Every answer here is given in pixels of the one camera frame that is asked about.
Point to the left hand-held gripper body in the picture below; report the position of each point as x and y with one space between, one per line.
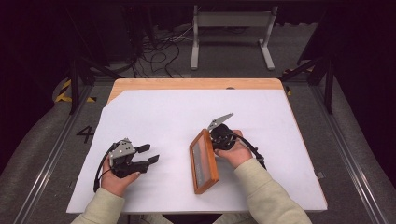
124 161

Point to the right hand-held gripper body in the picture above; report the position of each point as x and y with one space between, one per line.
222 137

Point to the wooden framed board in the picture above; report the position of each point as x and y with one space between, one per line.
204 161

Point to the person's right hand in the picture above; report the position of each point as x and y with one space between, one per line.
235 155

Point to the person's left hand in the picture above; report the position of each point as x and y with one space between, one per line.
116 183

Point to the white paper sheet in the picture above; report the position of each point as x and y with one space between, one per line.
174 112

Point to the wooden table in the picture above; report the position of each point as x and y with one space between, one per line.
193 83

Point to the yellow black hazard tape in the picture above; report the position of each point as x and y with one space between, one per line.
63 90

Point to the grey metal stand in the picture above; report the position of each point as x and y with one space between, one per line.
233 19

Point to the aluminium floor rail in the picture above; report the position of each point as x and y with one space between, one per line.
351 161
46 161

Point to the black metal frame stand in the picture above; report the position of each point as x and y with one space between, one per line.
74 81
328 84

